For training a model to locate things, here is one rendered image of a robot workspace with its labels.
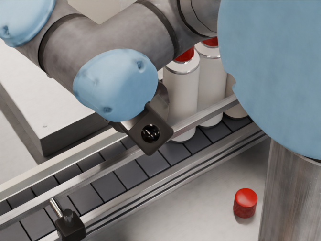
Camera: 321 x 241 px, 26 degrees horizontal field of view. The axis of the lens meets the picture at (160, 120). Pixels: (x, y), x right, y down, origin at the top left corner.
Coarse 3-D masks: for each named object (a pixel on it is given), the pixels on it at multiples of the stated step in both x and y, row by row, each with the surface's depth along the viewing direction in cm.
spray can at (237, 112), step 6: (228, 78) 103; (234, 78) 102; (228, 84) 104; (228, 90) 105; (234, 108) 107; (240, 108) 107; (228, 114) 109; (234, 114) 108; (240, 114) 108; (246, 114) 109
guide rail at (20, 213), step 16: (208, 112) 99; (176, 128) 98; (192, 128) 99; (112, 160) 94; (128, 160) 95; (80, 176) 93; (96, 176) 93; (48, 192) 91; (64, 192) 91; (16, 208) 89; (32, 208) 90; (0, 224) 88
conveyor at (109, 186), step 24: (240, 120) 109; (120, 144) 106; (168, 144) 106; (192, 144) 106; (72, 168) 103; (120, 168) 103; (144, 168) 103; (168, 168) 105; (24, 192) 101; (96, 192) 101; (120, 192) 101; (48, 216) 99; (0, 240) 96; (24, 240) 96
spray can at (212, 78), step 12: (204, 48) 96; (216, 48) 95; (204, 60) 96; (216, 60) 96; (204, 72) 98; (216, 72) 98; (204, 84) 100; (216, 84) 100; (204, 96) 102; (216, 96) 102; (204, 108) 104; (216, 120) 107
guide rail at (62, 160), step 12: (108, 132) 103; (120, 132) 104; (84, 144) 102; (96, 144) 102; (108, 144) 104; (60, 156) 100; (72, 156) 101; (84, 156) 102; (36, 168) 99; (48, 168) 99; (60, 168) 101; (12, 180) 98; (24, 180) 98; (36, 180) 100; (0, 192) 97; (12, 192) 98
